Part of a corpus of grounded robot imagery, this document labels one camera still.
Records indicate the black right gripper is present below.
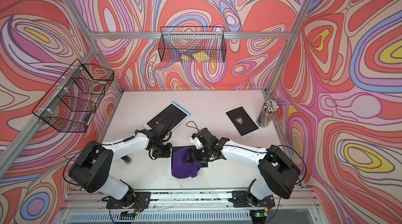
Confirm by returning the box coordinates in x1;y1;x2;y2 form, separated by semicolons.
183;145;213;164

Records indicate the blue white drawing tablet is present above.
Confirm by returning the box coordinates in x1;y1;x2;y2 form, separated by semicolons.
142;102;191;131

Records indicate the purple microfiber cloth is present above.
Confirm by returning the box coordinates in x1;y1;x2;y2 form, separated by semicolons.
172;147;202;179

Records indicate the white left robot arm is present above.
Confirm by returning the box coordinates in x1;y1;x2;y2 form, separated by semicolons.
68;122;172;204

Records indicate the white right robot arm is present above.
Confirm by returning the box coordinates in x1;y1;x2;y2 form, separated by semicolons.
185;128;301;200

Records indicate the cup of coloured pencils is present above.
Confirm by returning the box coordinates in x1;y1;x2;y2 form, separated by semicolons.
256;99;279;128

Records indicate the yellow cloth in basket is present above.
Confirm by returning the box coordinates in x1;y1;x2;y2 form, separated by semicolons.
181;51;210;62

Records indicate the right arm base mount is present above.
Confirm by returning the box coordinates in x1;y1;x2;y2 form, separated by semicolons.
228;179;275;209

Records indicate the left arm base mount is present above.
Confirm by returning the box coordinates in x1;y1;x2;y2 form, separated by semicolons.
106;190;151;210

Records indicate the black wire basket left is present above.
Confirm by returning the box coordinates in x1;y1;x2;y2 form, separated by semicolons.
31;59;114;133

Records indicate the black wire basket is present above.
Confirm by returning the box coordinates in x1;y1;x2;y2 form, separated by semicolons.
31;59;114;133
158;26;227;62

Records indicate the black wire basket back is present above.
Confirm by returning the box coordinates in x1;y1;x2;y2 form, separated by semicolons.
158;26;227;62

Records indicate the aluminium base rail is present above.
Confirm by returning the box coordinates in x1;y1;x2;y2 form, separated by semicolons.
52;188;328;224

